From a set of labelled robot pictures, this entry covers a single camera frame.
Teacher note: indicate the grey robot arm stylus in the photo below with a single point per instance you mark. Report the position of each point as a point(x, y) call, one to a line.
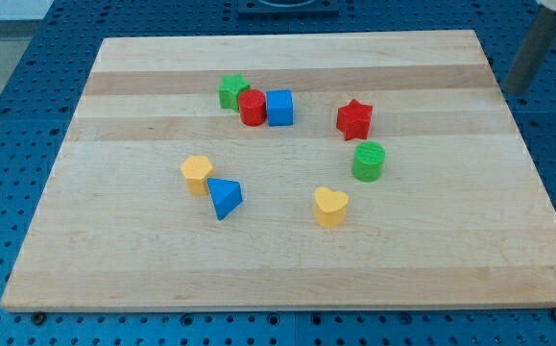
point(535, 45)

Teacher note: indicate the yellow heart block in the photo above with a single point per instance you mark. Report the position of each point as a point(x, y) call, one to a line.
point(330, 207)

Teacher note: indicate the blue triangle block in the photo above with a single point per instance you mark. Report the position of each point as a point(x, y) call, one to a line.
point(226, 196)

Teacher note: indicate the red cylinder block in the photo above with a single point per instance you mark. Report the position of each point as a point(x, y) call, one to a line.
point(252, 107)

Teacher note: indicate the blue cube block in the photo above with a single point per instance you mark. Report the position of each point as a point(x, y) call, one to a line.
point(280, 107)

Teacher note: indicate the yellow hexagon block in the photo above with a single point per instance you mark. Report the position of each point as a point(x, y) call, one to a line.
point(196, 170)

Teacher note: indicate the wooden board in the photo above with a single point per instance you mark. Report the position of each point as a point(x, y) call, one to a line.
point(459, 218)

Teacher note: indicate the green cylinder block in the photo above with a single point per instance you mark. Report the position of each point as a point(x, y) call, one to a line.
point(368, 161)

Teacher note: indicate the red star block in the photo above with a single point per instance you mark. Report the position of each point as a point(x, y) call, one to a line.
point(354, 120)

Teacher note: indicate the green star block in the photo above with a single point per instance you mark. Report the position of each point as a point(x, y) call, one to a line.
point(230, 88)

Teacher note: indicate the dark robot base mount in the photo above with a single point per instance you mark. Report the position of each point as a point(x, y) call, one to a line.
point(250, 8)

